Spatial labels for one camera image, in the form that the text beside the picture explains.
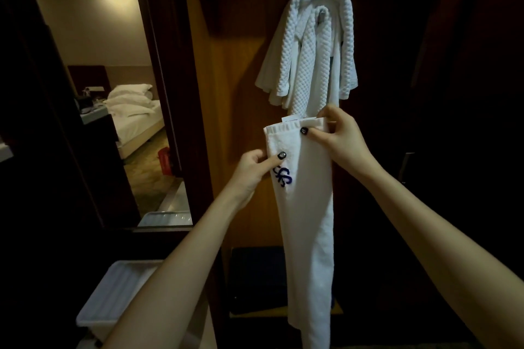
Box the person's right hand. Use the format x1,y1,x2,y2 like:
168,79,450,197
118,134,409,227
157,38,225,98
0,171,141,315
300,104,382,178

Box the person's left hand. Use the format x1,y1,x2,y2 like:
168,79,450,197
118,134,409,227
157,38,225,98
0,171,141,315
228,149,287,211

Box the white towel with blue embroidery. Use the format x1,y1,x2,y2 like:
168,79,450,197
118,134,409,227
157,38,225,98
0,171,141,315
264,115,335,349

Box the person's left forearm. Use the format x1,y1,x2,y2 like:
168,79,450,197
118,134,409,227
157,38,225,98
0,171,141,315
102,192,244,349

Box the person's right forearm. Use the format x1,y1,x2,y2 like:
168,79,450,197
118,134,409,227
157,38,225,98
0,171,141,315
359,157,524,349

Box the white waffle-weave bathrobe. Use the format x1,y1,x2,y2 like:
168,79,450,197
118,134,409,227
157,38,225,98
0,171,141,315
255,0,358,118

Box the red bag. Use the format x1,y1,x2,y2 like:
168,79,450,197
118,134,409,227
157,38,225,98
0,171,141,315
157,147,173,176

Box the dark safe box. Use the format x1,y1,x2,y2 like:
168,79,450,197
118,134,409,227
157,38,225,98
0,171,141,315
228,246,287,316

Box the bed with white sheets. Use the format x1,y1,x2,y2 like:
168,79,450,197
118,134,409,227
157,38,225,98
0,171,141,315
107,100,165,160

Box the white pillow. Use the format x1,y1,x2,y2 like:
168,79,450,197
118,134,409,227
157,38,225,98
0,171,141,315
107,83,153,100
108,104,156,118
103,94,154,108

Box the dark wooden desk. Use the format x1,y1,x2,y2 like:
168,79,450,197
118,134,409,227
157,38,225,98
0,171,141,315
80,104,141,227

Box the dark headboard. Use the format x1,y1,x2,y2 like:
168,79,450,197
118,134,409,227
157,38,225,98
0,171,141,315
67,65,112,97

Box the white plastic storage bin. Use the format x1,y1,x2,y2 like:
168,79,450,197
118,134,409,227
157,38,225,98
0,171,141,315
76,260,164,341

